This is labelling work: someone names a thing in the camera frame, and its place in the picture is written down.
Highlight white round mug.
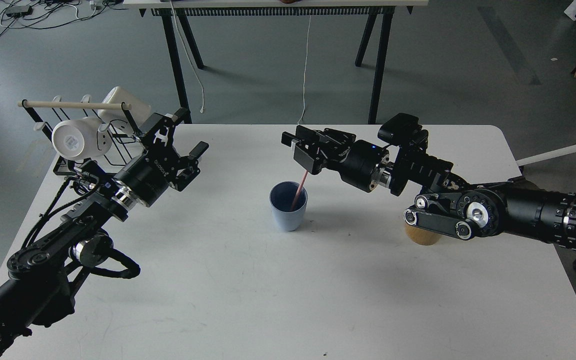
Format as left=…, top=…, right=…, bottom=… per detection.
left=51, top=116, right=112, bottom=161

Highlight wooden rack dowel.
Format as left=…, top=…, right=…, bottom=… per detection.
left=17, top=99, right=132, bottom=111

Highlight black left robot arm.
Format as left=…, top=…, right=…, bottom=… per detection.
left=0, top=108, right=208, bottom=357

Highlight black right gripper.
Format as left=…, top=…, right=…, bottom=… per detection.
left=281, top=126, right=390, bottom=193

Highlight black trestle table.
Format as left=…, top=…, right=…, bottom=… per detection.
left=121, top=0, right=429, bottom=125

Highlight black wire mug rack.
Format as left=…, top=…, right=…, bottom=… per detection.
left=20, top=96, right=152, bottom=176

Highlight bamboo cylinder holder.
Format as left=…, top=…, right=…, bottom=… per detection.
left=404, top=224, right=442, bottom=246

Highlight white thick hanging cable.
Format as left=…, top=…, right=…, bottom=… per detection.
left=168, top=0, right=206, bottom=114

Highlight white square mug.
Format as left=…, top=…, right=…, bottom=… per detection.
left=99, top=86, right=153, bottom=133

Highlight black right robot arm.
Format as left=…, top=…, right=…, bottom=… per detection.
left=281, top=112, right=576, bottom=273

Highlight blue plastic cup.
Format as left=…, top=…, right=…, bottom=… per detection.
left=269, top=181, right=308, bottom=231

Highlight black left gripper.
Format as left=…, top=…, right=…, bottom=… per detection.
left=113, top=107, right=210, bottom=208

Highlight black floor cables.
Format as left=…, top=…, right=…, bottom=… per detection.
left=0, top=0, right=124, bottom=63

